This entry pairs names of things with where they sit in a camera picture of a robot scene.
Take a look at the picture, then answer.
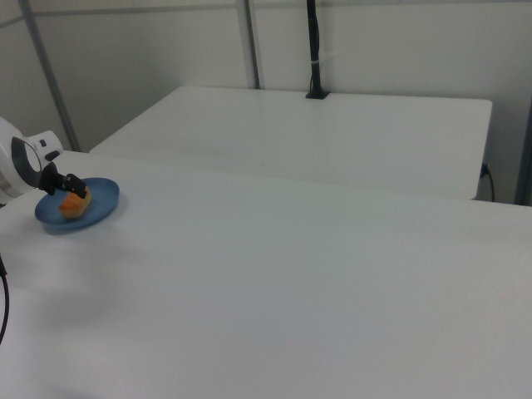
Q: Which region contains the black cable at wall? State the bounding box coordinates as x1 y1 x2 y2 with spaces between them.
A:
479 162 496 204

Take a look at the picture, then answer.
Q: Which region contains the black looping cable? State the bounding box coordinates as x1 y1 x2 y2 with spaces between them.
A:
0 252 12 347

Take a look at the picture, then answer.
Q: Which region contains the grey wall post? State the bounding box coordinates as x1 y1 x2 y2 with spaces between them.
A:
514 0 532 206

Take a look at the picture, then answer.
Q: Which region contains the grey double partition post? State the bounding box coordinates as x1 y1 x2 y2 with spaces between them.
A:
235 0 262 90

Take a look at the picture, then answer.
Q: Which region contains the blue round plate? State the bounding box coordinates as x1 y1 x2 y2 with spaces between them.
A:
33 176 122 234

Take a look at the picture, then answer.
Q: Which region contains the black camera pole with base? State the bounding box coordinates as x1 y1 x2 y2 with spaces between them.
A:
304 0 332 101

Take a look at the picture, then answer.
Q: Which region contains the white side table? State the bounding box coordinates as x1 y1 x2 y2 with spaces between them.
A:
88 85 494 201

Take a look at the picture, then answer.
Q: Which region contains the orange-brown bread roll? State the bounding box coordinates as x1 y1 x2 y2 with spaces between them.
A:
59 186 93 220

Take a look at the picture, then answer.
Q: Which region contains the grey partition frame post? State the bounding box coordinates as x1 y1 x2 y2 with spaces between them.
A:
17 0 82 153

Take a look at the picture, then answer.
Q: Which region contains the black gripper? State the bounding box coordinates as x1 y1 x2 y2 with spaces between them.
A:
39 161 91 201

